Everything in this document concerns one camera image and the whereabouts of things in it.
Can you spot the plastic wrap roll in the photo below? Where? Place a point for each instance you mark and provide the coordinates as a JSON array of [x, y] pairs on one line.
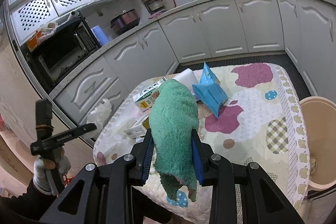
[[48, 28]]

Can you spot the blue snack packet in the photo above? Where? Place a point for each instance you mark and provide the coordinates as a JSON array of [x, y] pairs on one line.
[[210, 95]]

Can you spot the blue cup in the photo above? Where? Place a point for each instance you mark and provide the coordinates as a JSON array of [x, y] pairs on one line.
[[99, 35]]

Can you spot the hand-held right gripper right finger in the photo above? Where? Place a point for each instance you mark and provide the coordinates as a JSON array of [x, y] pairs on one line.
[[197, 161]]

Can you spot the olive gold box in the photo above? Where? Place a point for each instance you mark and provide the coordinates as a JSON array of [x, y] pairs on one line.
[[139, 129]]

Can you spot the white plastic bag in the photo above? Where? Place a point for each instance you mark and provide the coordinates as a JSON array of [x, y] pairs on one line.
[[102, 111]]

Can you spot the pink cloth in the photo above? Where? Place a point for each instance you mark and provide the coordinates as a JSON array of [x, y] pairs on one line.
[[156, 16]]

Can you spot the orange package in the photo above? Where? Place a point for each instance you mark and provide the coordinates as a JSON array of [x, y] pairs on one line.
[[34, 41]]

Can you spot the green fluffy towel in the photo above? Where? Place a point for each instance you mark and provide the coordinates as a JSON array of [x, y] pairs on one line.
[[173, 121]]

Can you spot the person's left forearm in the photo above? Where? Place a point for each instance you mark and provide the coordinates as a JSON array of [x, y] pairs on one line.
[[15, 208]]

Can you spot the person's left hand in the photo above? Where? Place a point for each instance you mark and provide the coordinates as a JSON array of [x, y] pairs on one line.
[[42, 176]]

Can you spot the metal pot rack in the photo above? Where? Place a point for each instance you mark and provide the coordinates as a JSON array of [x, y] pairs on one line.
[[156, 6]]

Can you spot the beige trash bin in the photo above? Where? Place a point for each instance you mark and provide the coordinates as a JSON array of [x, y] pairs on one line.
[[320, 113]]

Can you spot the red brown rice cooker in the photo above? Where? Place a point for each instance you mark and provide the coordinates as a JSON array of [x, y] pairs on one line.
[[124, 22]]

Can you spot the white green carton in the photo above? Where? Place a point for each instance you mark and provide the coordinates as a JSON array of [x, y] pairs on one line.
[[144, 98]]

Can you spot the patterned tablecloth table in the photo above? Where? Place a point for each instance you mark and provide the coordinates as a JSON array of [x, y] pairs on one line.
[[249, 134]]

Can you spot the white foam block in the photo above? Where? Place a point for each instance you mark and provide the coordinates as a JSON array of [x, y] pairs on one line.
[[187, 75]]

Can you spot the black microwave oven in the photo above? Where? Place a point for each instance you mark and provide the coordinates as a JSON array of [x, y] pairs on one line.
[[60, 56]]

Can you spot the foil roll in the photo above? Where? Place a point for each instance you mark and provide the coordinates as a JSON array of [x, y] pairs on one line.
[[69, 16]]

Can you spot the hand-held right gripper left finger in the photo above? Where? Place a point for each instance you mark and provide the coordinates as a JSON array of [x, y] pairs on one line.
[[145, 166]]

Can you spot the white kitchen base cabinets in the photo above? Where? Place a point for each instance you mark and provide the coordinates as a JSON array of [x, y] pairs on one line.
[[236, 29]]

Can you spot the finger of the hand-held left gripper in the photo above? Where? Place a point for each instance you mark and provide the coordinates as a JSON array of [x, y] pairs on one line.
[[88, 129]]

